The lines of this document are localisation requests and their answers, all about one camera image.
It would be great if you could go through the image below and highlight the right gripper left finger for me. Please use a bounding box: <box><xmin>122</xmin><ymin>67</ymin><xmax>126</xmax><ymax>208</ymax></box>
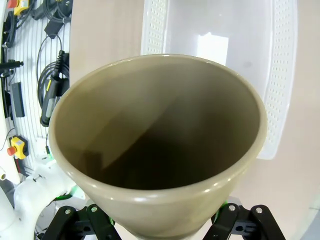
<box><xmin>43</xmin><ymin>203</ymin><xmax>118</xmax><ymax>240</ymax></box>

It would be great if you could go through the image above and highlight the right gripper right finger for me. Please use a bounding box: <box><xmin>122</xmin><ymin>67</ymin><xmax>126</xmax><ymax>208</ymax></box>
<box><xmin>203</xmin><ymin>198</ymin><xmax>287</xmax><ymax>240</ymax></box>

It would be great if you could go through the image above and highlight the beige ceramic cup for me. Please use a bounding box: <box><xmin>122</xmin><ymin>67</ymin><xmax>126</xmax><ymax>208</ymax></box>
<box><xmin>48</xmin><ymin>53</ymin><xmax>268</xmax><ymax>239</ymax></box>

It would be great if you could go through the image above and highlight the white perforated plastic basket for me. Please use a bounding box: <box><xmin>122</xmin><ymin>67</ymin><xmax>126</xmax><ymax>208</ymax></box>
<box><xmin>139</xmin><ymin>0</ymin><xmax>298</xmax><ymax>161</ymax></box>

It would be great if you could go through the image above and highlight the yellow emergency stop box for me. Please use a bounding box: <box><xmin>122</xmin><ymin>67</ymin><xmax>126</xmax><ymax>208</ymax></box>
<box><xmin>13</xmin><ymin>0</ymin><xmax>31</xmax><ymax>16</ymax></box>
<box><xmin>6</xmin><ymin>136</ymin><xmax>28</xmax><ymax>160</ymax></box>

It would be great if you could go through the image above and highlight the black power adapter brick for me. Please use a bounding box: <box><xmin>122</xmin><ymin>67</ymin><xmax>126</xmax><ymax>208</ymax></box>
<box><xmin>11</xmin><ymin>81</ymin><xmax>26</xmax><ymax>118</ymax></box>

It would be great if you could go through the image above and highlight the white rectangular label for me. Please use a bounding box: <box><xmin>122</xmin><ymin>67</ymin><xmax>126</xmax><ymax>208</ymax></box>
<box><xmin>196</xmin><ymin>33</ymin><xmax>230</xmax><ymax>66</ymax></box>

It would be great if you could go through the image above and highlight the black small adapter box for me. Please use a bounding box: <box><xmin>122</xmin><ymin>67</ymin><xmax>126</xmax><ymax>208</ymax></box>
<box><xmin>44</xmin><ymin>18</ymin><xmax>64</xmax><ymax>39</ymax></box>

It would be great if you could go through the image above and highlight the black yellow handheld switch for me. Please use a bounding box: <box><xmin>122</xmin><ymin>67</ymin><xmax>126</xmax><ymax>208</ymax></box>
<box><xmin>39</xmin><ymin>76</ymin><xmax>70</xmax><ymax>126</ymax></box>

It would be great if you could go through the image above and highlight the coiled black cable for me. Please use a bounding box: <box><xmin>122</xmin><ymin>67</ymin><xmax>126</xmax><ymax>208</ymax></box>
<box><xmin>36</xmin><ymin>61</ymin><xmax>71</xmax><ymax>106</ymax></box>

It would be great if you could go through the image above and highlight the black cable plug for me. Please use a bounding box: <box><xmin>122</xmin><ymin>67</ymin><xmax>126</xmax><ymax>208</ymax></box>
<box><xmin>50</xmin><ymin>49</ymin><xmax>70</xmax><ymax>79</ymax></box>

